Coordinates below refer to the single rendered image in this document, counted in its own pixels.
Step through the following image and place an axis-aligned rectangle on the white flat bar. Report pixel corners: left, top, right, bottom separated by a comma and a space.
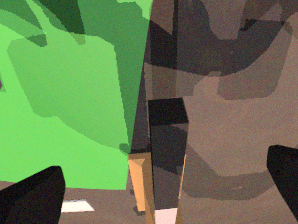
61, 198, 93, 212

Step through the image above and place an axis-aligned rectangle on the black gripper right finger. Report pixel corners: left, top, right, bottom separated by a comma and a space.
266, 145, 298, 221

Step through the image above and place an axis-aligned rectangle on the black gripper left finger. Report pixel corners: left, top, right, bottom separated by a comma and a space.
0, 165, 65, 224

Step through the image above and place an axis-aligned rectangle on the green flat mat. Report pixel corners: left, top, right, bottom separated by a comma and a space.
0, 0, 153, 189

